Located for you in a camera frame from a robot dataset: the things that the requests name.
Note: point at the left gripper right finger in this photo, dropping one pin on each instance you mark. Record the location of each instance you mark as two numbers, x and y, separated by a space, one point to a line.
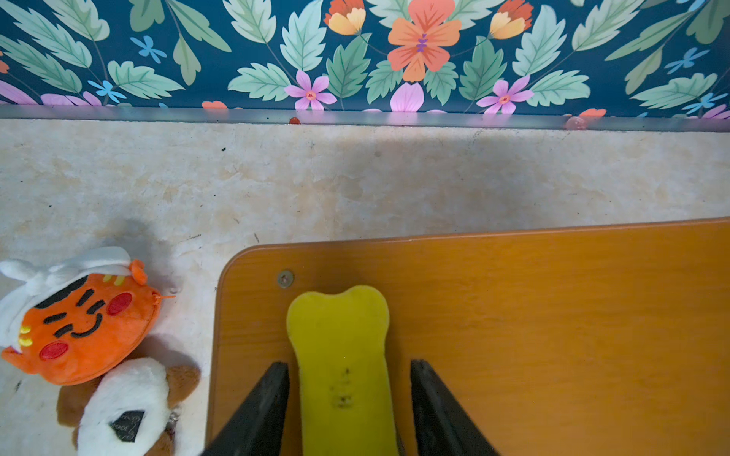
442 425

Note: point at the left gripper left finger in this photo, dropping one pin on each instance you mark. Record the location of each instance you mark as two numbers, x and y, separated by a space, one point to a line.
256 428

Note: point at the yellow eraser top shelf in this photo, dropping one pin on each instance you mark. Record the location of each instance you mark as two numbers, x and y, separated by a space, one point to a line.
346 401

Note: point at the wooden two-tier shelf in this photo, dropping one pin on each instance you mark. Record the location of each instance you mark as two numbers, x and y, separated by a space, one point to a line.
587 341

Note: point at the brown white plush toy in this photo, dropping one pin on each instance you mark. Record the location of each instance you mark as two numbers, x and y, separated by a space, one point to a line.
131 410

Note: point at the orange plush pouch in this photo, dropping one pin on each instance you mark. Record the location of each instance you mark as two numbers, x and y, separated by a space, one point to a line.
76 320

